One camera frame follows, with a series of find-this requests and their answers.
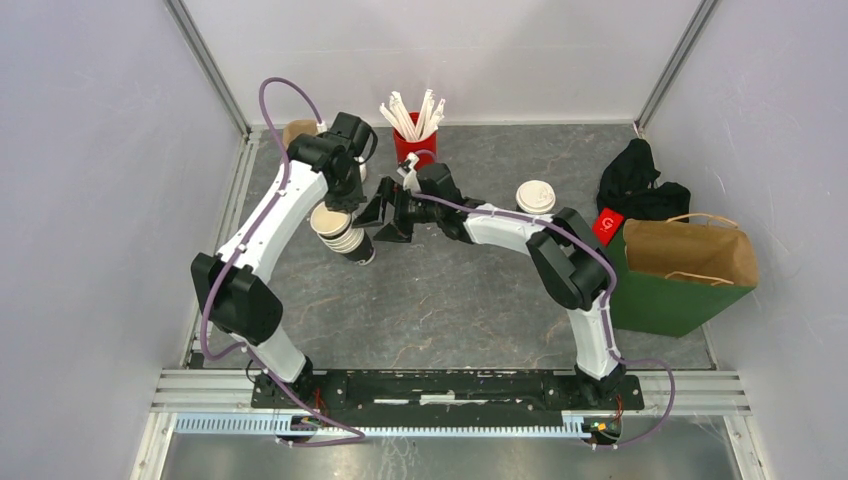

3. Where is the brown paper bag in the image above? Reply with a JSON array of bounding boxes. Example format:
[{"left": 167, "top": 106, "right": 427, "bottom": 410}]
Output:
[{"left": 623, "top": 213, "right": 759, "bottom": 287}]

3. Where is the white cup lid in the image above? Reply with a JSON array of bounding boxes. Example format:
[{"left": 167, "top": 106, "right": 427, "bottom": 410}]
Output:
[{"left": 515, "top": 180, "right": 556, "bottom": 211}]

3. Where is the green box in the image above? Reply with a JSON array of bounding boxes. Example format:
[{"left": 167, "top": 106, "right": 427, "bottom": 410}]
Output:
[{"left": 607, "top": 228, "right": 758, "bottom": 338}]

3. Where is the black paper coffee cup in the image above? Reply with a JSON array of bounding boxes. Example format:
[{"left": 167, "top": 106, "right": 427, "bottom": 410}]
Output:
[{"left": 517, "top": 209, "right": 551, "bottom": 215}]

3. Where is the red tag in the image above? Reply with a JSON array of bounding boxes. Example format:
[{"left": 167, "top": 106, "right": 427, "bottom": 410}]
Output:
[{"left": 592, "top": 208, "right": 626, "bottom": 246}]

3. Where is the white cable duct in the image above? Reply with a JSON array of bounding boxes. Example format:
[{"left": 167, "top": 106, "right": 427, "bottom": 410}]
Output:
[{"left": 174, "top": 413, "right": 590, "bottom": 439}]

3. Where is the black cloth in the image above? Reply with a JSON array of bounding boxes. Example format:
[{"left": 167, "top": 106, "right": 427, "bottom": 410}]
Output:
[{"left": 596, "top": 138, "right": 691, "bottom": 221}]

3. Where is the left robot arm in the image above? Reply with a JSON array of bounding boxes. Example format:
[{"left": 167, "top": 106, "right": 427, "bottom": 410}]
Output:
[{"left": 190, "top": 113, "right": 377, "bottom": 408}]

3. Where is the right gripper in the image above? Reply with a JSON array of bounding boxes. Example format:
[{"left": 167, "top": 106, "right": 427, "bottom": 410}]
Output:
[{"left": 353, "top": 175, "right": 443, "bottom": 242}]

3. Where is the stack of white lids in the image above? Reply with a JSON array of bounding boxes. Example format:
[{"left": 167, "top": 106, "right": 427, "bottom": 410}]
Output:
[{"left": 356, "top": 157, "right": 367, "bottom": 182}]

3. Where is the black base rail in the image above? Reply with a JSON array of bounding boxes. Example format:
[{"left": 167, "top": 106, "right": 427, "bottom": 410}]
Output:
[{"left": 291, "top": 369, "right": 645, "bottom": 429}]

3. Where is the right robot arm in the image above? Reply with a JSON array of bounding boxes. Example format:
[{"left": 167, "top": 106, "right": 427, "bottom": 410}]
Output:
[{"left": 354, "top": 163, "right": 626, "bottom": 408}]

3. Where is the red straw holder cup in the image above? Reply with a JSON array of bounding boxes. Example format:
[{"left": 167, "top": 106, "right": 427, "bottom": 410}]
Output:
[{"left": 393, "top": 112, "right": 438, "bottom": 169}]

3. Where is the stack of paper cups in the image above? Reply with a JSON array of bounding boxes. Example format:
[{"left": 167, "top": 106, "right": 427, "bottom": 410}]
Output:
[{"left": 309, "top": 202, "right": 376, "bottom": 265}]

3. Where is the bundle of wrapped straws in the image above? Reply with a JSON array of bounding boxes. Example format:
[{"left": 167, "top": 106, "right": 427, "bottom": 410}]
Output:
[{"left": 378, "top": 89, "right": 446, "bottom": 143}]

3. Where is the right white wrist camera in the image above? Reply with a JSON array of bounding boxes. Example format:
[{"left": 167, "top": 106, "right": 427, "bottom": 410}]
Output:
[{"left": 397, "top": 153, "right": 422, "bottom": 194}]

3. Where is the brown cardboard cup carrier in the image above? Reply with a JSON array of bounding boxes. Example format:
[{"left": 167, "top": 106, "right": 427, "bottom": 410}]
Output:
[{"left": 281, "top": 119, "right": 318, "bottom": 150}]

